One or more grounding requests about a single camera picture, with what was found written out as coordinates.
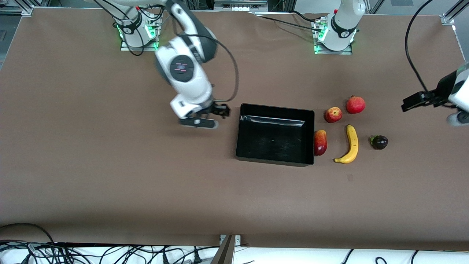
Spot black rectangular plastic tray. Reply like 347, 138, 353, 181
235, 103, 315, 168

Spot yellow banana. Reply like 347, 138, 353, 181
334, 125, 359, 164

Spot red yellow apple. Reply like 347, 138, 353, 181
324, 107, 343, 124

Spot dark purple mangosteen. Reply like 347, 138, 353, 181
369, 135, 389, 150

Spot red pomegranate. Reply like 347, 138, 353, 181
346, 95, 366, 114

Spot brown table cover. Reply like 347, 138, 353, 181
0, 8, 469, 252

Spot red mango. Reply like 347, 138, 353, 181
314, 129, 328, 157

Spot grey power strip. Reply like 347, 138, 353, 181
214, 0, 269, 12

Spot grey angled bar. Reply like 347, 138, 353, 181
210, 235, 236, 264

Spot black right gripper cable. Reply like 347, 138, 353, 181
180, 34, 240, 103

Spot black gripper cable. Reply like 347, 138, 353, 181
404, 0, 435, 94
180, 34, 240, 103

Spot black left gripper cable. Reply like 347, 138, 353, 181
404, 0, 435, 94

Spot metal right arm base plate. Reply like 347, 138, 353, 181
120, 20, 159, 51

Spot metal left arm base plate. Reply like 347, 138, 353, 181
314, 19, 353, 55

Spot black cable to base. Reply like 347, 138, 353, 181
253, 11, 325, 33

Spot tangled black cables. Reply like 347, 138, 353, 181
0, 239, 206, 264

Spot black arched cable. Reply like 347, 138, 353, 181
0, 223, 55, 244

